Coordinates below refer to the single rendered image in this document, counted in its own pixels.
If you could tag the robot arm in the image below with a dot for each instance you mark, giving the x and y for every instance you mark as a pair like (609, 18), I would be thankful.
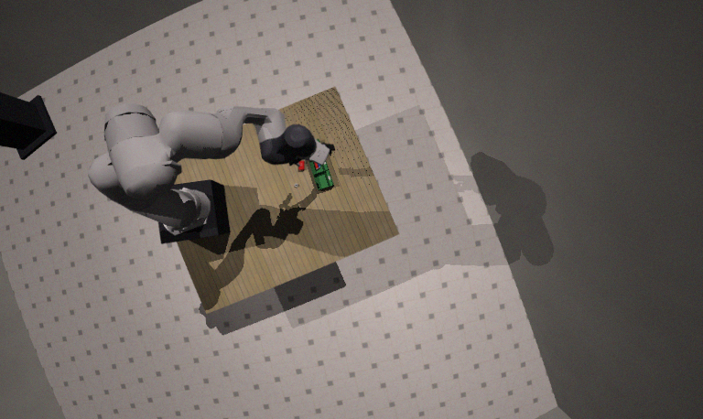
(141, 156)

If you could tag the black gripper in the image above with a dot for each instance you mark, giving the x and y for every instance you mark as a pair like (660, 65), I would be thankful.
(331, 147)

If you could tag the green three-compartment bin rack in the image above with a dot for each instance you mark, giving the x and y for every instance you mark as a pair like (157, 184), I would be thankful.
(323, 179)

